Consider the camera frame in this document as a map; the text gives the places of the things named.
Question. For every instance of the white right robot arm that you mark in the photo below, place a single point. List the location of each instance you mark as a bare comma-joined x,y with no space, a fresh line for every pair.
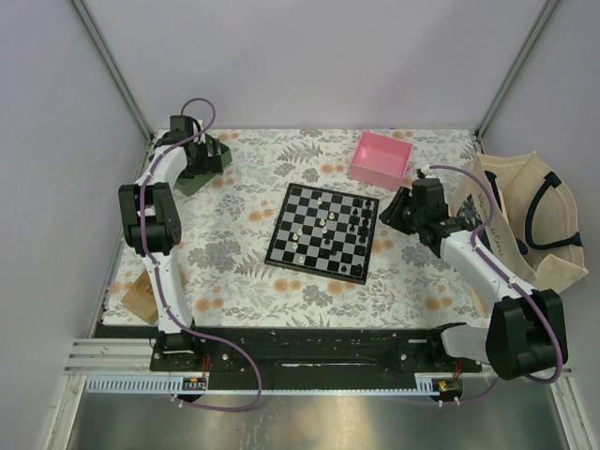
526,331

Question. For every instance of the brown cardboard box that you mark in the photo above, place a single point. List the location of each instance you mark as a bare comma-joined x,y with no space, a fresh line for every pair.
140,300

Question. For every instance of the floral table cloth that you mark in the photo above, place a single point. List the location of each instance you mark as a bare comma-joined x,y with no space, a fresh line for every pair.
227,226

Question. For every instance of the pink plastic tray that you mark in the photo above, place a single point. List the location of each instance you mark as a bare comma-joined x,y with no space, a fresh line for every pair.
380,161

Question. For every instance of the black white chess board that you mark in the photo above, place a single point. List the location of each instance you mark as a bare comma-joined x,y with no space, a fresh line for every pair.
324,233

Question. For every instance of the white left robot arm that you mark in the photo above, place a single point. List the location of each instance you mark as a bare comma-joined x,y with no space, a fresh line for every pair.
185,157

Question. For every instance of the green plastic tray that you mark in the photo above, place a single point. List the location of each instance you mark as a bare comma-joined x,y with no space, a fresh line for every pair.
219,158

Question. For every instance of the cream canvas tote bag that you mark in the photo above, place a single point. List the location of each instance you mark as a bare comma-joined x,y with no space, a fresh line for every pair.
534,227

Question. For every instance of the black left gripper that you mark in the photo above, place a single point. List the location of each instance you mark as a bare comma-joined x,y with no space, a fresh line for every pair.
209,165

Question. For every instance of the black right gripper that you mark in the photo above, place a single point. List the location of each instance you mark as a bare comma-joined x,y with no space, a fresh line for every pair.
391,214

